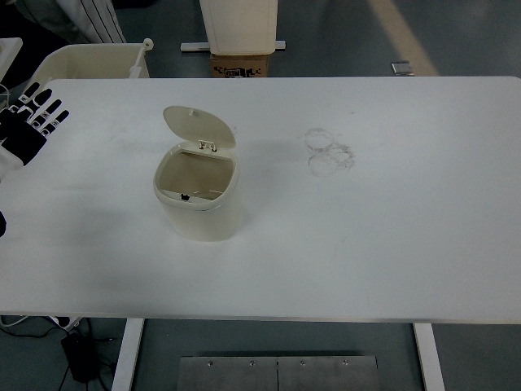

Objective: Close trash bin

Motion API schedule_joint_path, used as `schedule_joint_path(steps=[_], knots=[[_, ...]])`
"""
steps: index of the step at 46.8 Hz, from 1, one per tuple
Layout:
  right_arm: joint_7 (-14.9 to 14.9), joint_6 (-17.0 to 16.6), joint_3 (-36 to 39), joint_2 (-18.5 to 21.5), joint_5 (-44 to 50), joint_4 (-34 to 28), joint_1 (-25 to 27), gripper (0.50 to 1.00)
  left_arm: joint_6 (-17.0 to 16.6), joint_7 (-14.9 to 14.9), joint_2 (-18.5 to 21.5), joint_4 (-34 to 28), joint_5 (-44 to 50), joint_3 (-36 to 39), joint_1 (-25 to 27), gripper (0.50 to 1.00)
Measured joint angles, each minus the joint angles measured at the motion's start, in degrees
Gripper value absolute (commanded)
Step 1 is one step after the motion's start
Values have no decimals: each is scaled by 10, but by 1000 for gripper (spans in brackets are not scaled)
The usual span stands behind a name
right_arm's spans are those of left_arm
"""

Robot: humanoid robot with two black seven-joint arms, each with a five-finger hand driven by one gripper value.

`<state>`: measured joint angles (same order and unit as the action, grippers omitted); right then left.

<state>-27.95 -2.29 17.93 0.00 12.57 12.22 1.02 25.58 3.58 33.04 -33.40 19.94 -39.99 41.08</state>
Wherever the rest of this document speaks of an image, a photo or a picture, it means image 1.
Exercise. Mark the white cloth with dark stripes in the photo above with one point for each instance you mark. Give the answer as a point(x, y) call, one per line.
point(102, 20)

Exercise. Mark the robot hand, white shell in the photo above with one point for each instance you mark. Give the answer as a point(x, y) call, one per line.
point(20, 136)

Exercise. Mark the brown cardboard box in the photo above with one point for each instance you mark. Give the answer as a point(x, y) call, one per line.
point(238, 63)

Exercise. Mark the grey metal plate with screws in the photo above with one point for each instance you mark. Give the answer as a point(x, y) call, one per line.
point(281, 374)

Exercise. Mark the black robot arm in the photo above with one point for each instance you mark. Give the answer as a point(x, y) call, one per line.
point(2, 224)

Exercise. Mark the small cream trash bin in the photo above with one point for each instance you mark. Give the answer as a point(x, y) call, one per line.
point(203, 220)

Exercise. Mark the white power strip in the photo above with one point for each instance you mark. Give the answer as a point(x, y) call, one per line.
point(67, 322)

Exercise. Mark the small grey floor object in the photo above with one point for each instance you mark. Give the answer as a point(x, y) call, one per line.
point(402, 68)

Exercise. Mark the black power adapter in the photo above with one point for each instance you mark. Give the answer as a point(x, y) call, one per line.
point(79, 358)

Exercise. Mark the white table leg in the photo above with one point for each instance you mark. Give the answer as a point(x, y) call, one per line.
point(126, 358)
point(429, 358)

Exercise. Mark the silver metal floor bar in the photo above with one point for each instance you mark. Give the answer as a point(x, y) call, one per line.
point(191, 47)

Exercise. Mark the cream plastic crate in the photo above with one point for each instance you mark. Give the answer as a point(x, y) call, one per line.
point(93, 61)

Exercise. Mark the white side table corner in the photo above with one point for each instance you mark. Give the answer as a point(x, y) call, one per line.
point(8, 53)

